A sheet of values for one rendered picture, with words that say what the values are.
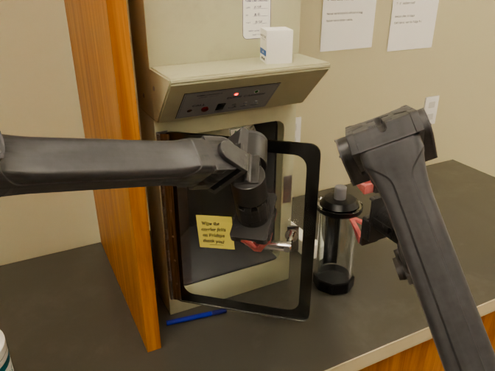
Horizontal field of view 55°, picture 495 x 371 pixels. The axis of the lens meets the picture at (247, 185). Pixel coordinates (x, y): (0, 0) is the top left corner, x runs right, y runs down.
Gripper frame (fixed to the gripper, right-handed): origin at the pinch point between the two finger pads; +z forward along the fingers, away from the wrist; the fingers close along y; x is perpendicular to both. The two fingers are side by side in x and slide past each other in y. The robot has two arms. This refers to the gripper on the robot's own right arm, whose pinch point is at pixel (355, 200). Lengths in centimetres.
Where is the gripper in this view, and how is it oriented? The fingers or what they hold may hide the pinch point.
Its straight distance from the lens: 109.0
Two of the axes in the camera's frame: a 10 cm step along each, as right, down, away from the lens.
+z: -4.5, -3.8, 8.1
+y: -0.1, -9.0, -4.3
